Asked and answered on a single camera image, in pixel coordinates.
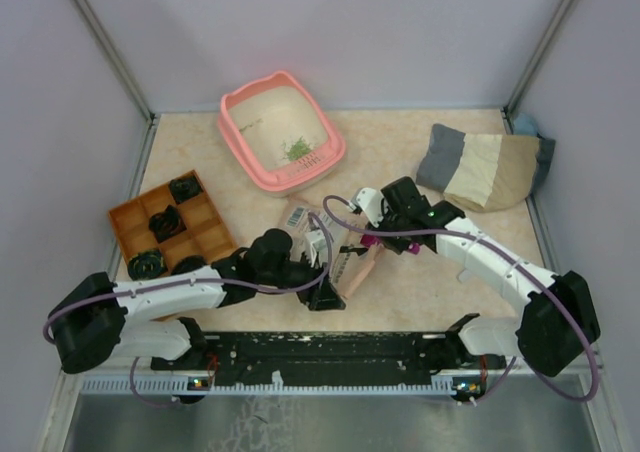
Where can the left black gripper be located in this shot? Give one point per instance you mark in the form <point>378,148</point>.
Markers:
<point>321,296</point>

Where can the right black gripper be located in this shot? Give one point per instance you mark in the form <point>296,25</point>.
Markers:
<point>398,246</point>

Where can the purple plastic scoop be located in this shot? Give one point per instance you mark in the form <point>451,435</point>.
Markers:
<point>372,242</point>

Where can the beige cat litter bag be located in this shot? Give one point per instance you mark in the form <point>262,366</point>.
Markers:
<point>351,262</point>

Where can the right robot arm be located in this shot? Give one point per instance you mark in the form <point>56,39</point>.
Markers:
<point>554,314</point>

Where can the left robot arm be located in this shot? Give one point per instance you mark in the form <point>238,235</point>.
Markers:
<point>100,319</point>

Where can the pink litter box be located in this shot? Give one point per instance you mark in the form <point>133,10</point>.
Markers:
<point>257,118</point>

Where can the green litter pellets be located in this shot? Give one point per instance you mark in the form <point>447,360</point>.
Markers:
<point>294,150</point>

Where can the grey beige folded cloth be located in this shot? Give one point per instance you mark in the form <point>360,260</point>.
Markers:
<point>484,172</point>

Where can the blue cloth in corner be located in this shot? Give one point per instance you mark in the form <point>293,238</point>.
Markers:
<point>525,125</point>

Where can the orange compartment tray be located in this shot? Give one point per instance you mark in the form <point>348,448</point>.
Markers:
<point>182,232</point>

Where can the black part in tray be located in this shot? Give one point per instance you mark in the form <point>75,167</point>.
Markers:
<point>184,188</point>

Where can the black part front tray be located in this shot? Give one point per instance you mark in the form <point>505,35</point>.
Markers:
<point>146,265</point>

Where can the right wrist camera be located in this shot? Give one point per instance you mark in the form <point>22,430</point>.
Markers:
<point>368,201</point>

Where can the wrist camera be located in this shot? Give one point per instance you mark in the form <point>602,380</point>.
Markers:
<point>317,244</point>
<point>368,201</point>

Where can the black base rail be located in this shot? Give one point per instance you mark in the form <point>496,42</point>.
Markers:
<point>328,359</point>

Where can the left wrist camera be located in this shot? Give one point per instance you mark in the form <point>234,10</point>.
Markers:
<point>317,244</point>

